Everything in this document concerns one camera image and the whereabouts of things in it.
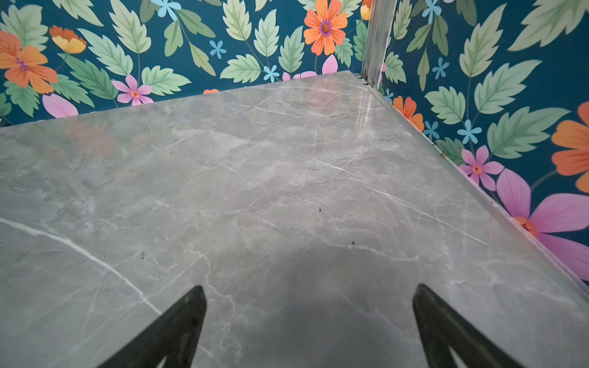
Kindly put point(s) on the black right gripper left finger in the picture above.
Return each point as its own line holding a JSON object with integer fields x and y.
{"x": 171, "y": 340}

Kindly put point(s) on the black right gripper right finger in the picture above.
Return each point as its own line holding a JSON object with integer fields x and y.
{"x": 445, "y": 333}

